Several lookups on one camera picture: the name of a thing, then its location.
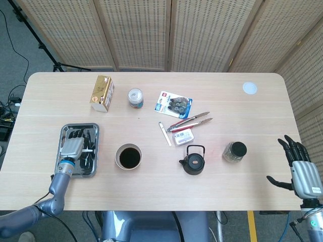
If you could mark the glass jar with black lid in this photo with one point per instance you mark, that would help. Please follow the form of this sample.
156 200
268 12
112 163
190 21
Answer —
236 151

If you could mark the cup of dark coffee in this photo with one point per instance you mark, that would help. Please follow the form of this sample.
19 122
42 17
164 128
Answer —
129 157

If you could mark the correction tape blister pack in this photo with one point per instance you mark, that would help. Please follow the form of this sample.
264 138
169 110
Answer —
166 104

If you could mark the white table leg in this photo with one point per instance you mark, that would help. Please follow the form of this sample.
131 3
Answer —
220 224

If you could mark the white plastic spoon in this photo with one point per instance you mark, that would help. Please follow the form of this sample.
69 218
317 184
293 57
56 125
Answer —
88 150

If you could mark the gold carton box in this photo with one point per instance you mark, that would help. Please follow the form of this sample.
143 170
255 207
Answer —
101 90

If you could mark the grey robot torso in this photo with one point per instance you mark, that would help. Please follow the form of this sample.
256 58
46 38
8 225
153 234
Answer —
151 227

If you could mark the small labelled plastic box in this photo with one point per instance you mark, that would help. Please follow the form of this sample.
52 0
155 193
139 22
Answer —
183 137

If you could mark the black tripod stand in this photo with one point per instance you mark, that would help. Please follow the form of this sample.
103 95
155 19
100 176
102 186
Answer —
40 46

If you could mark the woven folding screen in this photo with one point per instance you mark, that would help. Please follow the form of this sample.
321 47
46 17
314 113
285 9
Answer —
138 32

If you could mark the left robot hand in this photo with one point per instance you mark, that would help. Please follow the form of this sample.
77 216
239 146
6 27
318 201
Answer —
73 147

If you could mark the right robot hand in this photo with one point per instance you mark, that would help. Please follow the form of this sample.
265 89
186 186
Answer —
306 179

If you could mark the grey shoe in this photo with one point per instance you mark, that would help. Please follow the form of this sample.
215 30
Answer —
27 237

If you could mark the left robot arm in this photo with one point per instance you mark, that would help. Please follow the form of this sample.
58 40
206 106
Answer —
59 184

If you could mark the black teapot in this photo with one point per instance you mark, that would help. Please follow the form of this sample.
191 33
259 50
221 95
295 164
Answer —
193 164

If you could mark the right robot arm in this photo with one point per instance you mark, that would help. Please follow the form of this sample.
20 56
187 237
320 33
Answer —
315 224

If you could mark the small tin can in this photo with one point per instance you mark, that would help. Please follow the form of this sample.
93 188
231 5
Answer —
135 97

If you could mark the metal tray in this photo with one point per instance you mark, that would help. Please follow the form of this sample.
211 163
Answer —
94 141

